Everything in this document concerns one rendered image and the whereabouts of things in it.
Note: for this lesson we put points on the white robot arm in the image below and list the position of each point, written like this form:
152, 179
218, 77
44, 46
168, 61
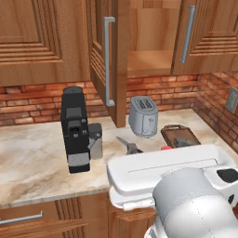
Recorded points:
192, 210

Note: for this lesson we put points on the dark brown cutting board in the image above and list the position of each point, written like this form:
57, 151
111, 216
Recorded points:
181, 136

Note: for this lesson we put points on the wooden wall cabinet door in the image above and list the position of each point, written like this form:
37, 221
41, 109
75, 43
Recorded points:
217, 37
40, 40

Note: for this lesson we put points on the wooden drawer front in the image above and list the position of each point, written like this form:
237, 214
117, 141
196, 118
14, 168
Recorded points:
71, 214

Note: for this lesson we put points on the small red item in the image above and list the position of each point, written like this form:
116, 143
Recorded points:
166, 148

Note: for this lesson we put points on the open wooden cabinet door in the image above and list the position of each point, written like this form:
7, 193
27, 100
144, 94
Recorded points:
121, 62

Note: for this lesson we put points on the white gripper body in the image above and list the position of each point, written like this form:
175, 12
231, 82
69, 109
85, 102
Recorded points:
145, 173

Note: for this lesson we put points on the silver toaster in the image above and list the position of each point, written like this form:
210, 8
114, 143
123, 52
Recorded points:
143, 116

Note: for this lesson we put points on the wooden wall cabinet carcass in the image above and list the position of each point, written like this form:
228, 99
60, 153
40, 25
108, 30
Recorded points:
152, 46

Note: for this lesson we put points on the grey wall socket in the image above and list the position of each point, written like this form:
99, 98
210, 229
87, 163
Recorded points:
231, 99

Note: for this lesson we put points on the black coffee machine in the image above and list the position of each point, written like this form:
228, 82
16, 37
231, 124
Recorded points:
74, 133

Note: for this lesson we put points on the wooden base cabinet door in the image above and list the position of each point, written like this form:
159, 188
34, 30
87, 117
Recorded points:
130, 224

